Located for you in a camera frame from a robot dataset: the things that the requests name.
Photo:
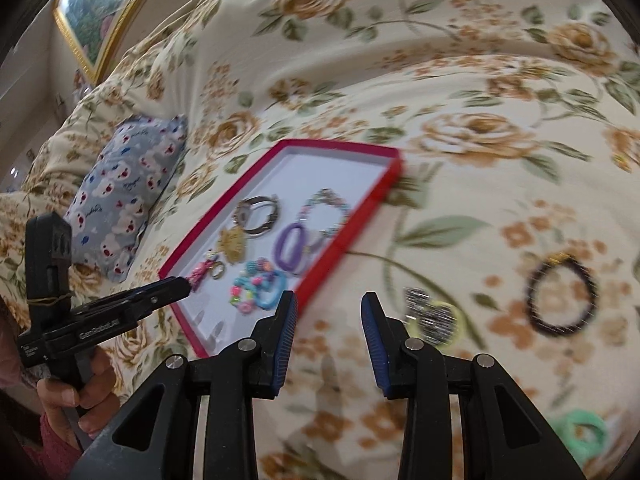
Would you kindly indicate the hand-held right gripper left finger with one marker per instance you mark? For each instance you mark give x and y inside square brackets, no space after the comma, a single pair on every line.
[286,340]

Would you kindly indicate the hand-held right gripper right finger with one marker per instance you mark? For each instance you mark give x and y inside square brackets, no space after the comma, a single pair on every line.
[375,340]

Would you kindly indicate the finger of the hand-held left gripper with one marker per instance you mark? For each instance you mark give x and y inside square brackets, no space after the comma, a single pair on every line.
[165,300]
[160,286]

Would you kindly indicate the pink hair clip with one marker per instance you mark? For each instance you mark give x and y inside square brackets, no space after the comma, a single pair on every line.
[199,274]

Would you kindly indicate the yellow hair clip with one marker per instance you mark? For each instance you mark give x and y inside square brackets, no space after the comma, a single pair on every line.
[232,245]

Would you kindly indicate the gold mesh-band watch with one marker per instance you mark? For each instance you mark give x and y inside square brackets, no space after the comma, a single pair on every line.
[257,215]

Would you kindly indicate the red shallow cardboard box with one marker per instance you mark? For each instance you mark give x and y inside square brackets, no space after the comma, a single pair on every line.
[320,170]

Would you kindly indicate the person's left hand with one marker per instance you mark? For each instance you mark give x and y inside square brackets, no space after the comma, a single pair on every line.
[95,385]

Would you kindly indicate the blue bear-print pillow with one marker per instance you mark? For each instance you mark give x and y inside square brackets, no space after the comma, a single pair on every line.
[125,185]

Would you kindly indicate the green bow hair clip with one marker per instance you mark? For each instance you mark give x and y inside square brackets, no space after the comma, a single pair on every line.
[570,422]

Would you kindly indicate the cream floral blanket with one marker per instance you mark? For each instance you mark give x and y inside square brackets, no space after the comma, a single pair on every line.
[450,85]

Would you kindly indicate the gold-framed picture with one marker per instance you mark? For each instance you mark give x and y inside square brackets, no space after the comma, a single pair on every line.
[100,5]

